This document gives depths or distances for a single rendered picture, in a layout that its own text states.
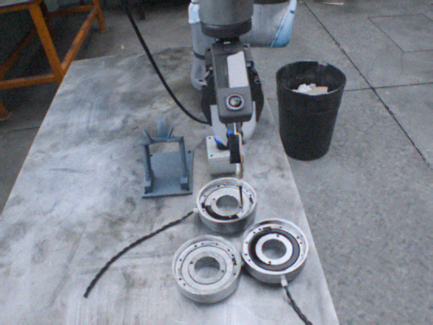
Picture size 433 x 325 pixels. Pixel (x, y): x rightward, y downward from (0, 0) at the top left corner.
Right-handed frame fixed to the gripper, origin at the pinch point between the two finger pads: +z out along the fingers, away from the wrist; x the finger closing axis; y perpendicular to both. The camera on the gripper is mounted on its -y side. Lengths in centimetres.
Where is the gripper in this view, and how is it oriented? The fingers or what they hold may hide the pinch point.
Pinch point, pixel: (235, 141)
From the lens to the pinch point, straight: 61.4
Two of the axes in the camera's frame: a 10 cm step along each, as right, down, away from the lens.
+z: 0.9, 7.2, 6.8
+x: -10.0, 0.9, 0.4
